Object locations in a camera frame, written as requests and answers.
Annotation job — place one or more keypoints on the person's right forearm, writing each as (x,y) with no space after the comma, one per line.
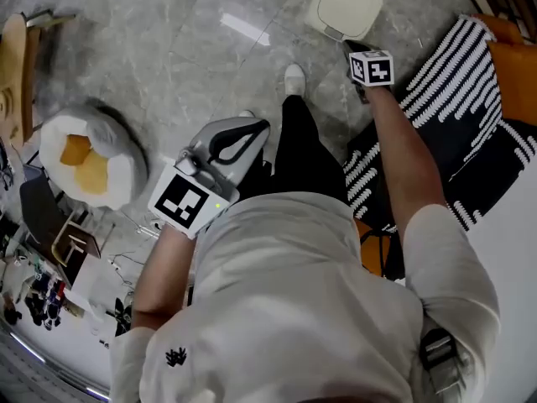
(405,158)

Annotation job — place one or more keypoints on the small orange cushion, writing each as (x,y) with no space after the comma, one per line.
(74,151)

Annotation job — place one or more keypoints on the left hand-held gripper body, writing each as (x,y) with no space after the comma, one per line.
(222,162)

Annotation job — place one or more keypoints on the person's white left shoe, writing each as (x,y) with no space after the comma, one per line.
(246,113)

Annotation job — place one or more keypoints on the cream pedal trash bin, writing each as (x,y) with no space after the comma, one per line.
(312,17)

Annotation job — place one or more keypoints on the oval wooden side table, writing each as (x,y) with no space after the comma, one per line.
(12,69)

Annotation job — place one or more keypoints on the pile of assorted clutter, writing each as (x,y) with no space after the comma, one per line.
(38,300)

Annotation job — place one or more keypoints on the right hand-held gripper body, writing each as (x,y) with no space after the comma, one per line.
(375,69)

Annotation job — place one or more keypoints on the black white striped sofa blanket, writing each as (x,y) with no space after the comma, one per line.
(461,99)

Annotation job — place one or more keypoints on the person's white right shoe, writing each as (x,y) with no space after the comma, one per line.
(295,80)

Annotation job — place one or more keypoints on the person's black trousers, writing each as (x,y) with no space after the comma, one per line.
(302,153)

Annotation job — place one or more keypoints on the black stool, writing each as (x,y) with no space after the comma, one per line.
(40,208)

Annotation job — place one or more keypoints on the person's white shirt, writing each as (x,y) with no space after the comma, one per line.
(293,300)

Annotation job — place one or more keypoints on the brown wooden chair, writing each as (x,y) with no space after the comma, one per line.
(77,246)

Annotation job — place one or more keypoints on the round yellow cushion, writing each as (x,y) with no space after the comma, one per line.
(91,174)

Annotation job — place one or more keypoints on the person's white shoe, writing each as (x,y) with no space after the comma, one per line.
(246,113)
(295,80)

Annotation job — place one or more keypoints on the person's left forearm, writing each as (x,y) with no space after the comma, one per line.
(163,275)

